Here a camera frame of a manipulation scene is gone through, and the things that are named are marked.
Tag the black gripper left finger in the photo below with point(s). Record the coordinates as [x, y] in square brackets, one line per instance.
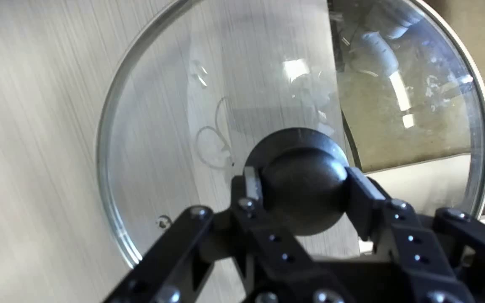
[252, 247]

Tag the glass lid with black knob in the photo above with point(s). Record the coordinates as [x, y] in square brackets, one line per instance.
[208, 102]

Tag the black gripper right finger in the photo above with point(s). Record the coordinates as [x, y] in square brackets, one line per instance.
[411, 242]

